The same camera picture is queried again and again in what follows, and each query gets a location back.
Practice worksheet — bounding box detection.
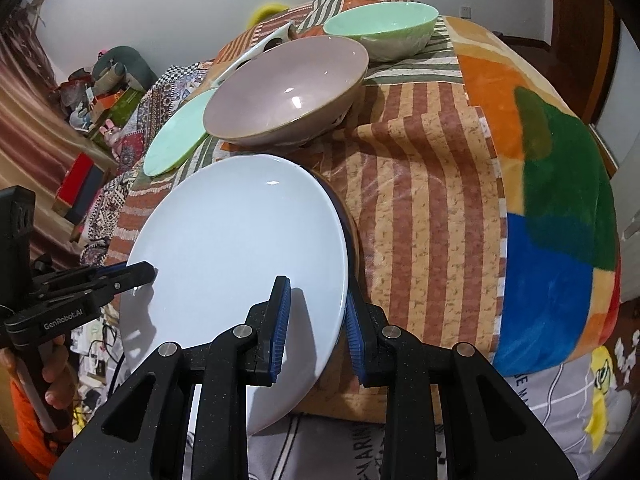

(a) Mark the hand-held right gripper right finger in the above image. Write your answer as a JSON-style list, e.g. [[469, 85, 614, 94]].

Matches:
[[345, 287, 598, 480]]

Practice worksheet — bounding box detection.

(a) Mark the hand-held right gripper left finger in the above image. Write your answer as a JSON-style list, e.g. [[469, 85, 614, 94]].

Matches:
[[47, 276, 292, 480]]

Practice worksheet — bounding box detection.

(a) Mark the white plate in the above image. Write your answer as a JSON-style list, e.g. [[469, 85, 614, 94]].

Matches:
[[118, 156, 350, 435]]

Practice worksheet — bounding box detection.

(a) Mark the green plate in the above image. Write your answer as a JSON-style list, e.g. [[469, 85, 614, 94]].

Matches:
[[143, 88, 221, 177]]

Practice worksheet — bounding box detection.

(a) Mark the green bowl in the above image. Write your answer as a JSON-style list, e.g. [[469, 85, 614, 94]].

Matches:
[[323, 2, 440, 63]]

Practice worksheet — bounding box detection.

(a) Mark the person's left hand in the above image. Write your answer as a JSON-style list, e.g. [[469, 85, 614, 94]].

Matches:
[[0, 337, 77, 428]]

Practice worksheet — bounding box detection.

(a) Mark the red box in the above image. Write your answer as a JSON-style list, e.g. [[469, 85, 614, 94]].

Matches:
[[54, 152, 97, 216]]

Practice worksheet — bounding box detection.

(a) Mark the dark blue plate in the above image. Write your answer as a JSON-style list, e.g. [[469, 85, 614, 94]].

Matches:
[[310, 169, 362, 283]]

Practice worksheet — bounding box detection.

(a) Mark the green box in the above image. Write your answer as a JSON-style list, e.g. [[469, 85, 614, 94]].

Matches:
[[87, 87, 147, 141]]

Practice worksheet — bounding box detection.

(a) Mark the striped brown curtain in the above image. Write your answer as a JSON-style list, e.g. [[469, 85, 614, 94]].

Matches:
[[0, 7, 121, 271]]

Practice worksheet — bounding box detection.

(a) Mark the paisley patterned quilt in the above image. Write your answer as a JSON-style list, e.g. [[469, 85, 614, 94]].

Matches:
[[80, 62, 221, 266]]

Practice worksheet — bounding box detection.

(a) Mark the grey stuffed toy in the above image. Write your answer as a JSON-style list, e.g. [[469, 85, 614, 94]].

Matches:
[[92, 46, 158, 92]]

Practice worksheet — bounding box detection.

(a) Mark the colourful fleece blanket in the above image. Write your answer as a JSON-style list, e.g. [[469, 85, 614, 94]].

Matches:
[[445, 15, 622, 378]]

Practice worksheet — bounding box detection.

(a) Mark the pink bowl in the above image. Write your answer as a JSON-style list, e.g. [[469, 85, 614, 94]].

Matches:
[[203, 36, 370, 147]]

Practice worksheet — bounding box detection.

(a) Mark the white dish rack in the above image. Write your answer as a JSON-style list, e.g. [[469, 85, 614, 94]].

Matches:
[[210, 22, 296, 88]]

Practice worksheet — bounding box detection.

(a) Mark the yellow curved object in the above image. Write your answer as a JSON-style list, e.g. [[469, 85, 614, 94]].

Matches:
[[246, 2, 288, 26]]

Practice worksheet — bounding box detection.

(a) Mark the wooden door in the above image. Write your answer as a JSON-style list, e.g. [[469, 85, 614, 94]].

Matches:
[[550, 0, 623, 126]]

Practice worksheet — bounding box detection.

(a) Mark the tangle of cables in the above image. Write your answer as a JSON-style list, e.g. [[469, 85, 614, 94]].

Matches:
[[65, 305, 132, 413]]

